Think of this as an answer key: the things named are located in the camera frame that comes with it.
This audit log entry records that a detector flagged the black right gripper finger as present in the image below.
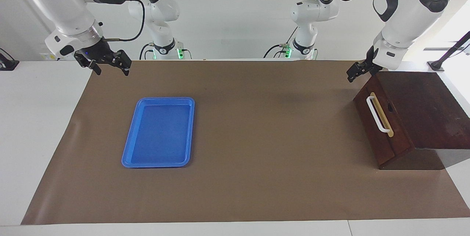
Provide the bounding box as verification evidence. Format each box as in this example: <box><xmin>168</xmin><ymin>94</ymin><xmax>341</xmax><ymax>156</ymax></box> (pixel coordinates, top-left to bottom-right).
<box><xmin>112</xmin><ymin>49</ymin><xmax>132</xmax><ymax>77</ymax></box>
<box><xmin>74</xmin><ymin>53</ymin><xmax>102</xmax><ymax>76</ymax></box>

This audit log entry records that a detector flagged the white drawer handle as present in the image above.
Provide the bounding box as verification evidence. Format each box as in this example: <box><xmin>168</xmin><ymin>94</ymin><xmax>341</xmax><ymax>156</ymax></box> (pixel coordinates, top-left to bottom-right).
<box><xmin>366</xmin><ymin>96</ymin><xmax>391</xmax><ymax>134</ymax></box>

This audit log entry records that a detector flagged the dark wooden drawer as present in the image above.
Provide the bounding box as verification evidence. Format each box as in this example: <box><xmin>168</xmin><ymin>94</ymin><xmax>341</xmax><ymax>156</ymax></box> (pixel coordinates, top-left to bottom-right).
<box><xmin>353</xmin><ymin>73</ymin><xmax>416</xmax><ymax>167</ymax></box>

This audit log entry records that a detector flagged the dark wooden drawer cabinet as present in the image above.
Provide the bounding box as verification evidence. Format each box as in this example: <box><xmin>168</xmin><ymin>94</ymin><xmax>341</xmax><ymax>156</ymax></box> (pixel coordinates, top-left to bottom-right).
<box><xmin>375</xmin><ymin>71</ymin><xmax>470</xmax><ymax>171</ymax></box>

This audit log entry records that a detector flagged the blue plastic tray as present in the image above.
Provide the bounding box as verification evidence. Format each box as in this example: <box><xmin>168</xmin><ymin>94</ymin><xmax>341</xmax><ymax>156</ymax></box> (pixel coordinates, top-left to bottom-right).
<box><xmin>122</xmin><ymin>97</ymin><xmax>195</xmax><ymax>168</ymax></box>

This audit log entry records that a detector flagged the brown paper table mat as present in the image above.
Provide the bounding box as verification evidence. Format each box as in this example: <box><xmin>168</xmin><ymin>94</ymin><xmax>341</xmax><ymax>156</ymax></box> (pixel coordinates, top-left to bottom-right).
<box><xmin>21</xmin><ymin>60</ymin><xmax>470</xmax><ymax>225</ymax></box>

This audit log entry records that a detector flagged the black right base cable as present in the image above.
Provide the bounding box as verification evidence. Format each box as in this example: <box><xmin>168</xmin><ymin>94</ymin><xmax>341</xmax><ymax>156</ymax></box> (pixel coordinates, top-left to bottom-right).
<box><xmin>139</xmin><ymin>43</ymin><xmax>155</xmax><ymax>60</ymax></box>

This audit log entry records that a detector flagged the black base cable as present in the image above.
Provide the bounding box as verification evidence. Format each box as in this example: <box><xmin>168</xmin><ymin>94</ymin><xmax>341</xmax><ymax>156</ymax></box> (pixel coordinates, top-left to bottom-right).
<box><xmin>139</xmin><ymin>43</ymin><xmax>155</xmax><ymax>60</ymax></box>
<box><xmin>263</xmin><ymin>27</ymin><xmax>299</xmax><ymax>59</ymax></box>

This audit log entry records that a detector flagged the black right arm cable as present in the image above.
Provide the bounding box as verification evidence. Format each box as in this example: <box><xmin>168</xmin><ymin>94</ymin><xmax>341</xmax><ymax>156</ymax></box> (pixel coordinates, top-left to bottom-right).
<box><xmin>103</xmin><ymin>0</ymin><xmax>146</xmax><ymax>42</ymax></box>

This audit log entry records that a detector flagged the small black clamp mount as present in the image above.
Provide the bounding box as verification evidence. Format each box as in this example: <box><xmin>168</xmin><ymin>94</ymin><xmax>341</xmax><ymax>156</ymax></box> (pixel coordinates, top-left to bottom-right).
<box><xmin>0</xmin><ymin>48</ymin><xmax>19</xmax><ymax>71</ymax></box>

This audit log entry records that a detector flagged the black left base cable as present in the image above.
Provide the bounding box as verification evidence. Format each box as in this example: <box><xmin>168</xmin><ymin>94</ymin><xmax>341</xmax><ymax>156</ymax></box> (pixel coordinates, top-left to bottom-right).
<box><xmin>263</xmin><ymin>27</ymin><xmax>299</xmax><ymax>59</ymax></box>

